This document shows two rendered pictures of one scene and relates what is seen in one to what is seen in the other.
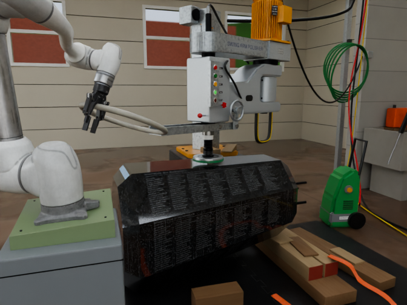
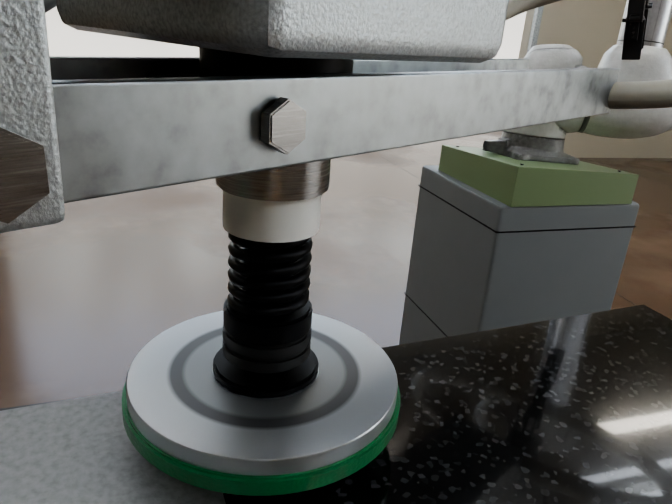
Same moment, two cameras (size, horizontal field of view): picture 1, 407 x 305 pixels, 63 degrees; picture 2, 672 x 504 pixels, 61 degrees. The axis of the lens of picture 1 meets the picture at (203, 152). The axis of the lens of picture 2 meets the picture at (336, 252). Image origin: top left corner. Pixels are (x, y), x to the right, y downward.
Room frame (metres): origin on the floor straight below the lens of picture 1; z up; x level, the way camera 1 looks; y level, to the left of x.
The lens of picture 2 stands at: (2.69, 0.00, 1.14)
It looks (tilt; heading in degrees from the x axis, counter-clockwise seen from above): 21 degrees down; 178
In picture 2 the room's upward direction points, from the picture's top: 5 degrees clockwise
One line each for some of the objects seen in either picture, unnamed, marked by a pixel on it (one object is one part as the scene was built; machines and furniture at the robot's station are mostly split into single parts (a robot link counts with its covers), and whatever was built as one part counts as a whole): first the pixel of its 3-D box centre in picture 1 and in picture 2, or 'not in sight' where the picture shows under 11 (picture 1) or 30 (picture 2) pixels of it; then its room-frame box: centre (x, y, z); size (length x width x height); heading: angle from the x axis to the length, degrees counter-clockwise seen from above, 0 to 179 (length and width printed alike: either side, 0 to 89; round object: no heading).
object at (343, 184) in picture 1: (343, 182); not in sight; (3.23, -1.40, 0.43); 0.35 x 0.35 x 0.87; 5
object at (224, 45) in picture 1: (241, 51); not in sight; (2.53, -0.28, 1.62); 0.96 x 0.25 x 0.17; 135
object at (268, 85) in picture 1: (264, 89); not in sight; (2.75, -0.50, 1.35); 0.19 x 0.19 x 0.20
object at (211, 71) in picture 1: (213, 84); not in sight; (2.16, -0.06, 1.37); 0.08 x 0.03 x 0.28; 135
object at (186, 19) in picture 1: (189, 16); not in sight; (3.16, 0.12, 2.00); 0.20 x 0.18 x 0.15; 20
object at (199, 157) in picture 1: (208, 157); (265, 373); (2.29, -0.03, 0.88); 0.21 x 0.21 x 0.01
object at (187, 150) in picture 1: (206, 150); not in sight; (3.20, -0.02, 0.76); 0.49 x 0.49 x 0.05; 20
